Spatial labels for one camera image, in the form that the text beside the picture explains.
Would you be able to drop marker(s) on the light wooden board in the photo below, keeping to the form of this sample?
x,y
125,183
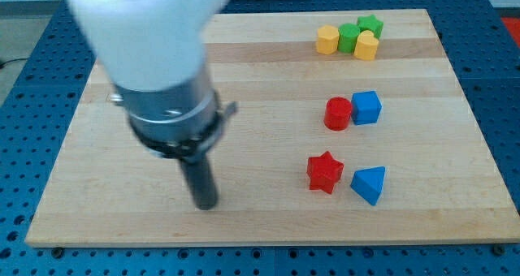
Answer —
x,y
441,186

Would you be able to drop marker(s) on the blue cube block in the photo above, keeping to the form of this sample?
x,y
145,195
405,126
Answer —
x,y
366,107

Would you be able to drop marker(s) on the blue triangle block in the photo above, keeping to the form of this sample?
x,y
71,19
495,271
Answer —
x,y
369,183

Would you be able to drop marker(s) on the green cylinder block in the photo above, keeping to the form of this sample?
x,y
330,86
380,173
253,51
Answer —
x,y
348,37

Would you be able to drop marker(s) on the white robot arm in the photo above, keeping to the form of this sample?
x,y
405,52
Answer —
x,y
155,57

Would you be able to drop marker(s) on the yellow hexagon block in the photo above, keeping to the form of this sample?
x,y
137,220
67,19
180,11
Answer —
x,y
327,39

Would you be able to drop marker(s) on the red star block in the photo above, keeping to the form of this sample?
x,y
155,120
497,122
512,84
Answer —
x,y
324,172

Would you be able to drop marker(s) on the red cylinder block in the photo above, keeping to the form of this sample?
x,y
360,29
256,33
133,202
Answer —
x,y
337,113

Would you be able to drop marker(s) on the green star block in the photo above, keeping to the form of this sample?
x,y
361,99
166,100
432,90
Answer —
x,y
370,23

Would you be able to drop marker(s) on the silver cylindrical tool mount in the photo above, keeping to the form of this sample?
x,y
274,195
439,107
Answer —
x,y
181,121

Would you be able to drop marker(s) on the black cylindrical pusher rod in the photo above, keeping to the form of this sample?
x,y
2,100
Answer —
x,y
201,184

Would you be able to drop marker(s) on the yellow heart block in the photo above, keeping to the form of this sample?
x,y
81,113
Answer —
x,y
366,46

